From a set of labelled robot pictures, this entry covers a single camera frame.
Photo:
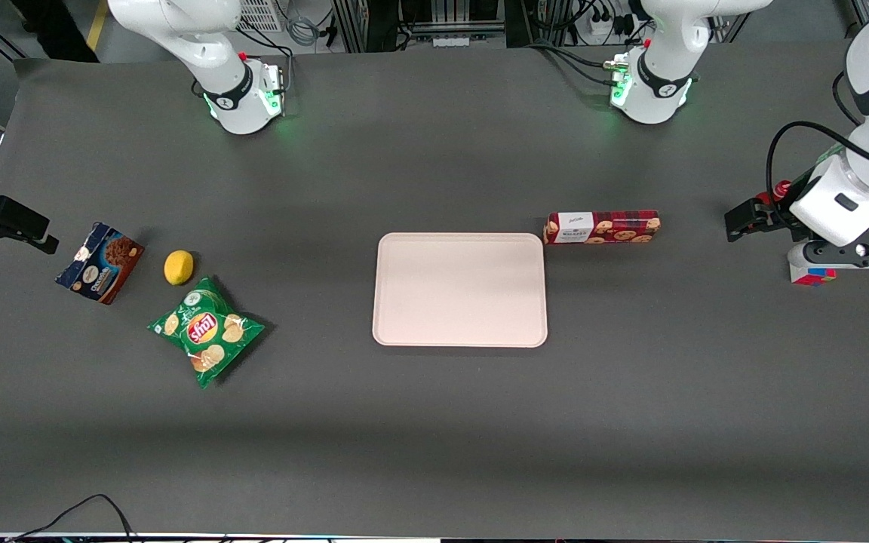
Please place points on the green chips bag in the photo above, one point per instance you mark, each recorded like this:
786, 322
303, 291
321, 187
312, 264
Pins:
207, 332

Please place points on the beige plastic tray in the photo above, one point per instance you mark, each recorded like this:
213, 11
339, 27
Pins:
457, 290

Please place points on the black bulky object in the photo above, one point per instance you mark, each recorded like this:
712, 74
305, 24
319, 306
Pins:
53, 26

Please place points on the red bottle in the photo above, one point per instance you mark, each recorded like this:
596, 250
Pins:
782, 188

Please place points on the red cookie box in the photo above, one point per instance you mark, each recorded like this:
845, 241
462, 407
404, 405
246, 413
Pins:
604, 228

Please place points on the white perforated box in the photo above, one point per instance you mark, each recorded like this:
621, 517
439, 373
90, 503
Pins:
261, 15

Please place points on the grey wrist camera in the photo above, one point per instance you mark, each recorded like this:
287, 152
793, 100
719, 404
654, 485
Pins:
857, 253

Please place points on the aluminium equipment rack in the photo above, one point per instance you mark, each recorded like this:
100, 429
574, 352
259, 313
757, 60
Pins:
427, 23

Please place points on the colourful puzzle cube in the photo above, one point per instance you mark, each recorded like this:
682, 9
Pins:
812, 277

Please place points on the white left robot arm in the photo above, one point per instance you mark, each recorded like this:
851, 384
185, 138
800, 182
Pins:
661, 75

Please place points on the yellow lemon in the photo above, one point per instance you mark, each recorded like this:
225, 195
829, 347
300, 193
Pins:
179, 268

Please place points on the blue chocolate cookie box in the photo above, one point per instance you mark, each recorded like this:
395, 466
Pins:
101, 264

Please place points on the white power strip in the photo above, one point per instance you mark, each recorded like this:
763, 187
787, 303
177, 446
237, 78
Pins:
602, 29

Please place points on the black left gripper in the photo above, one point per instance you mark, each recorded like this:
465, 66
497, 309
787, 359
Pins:
774, 212

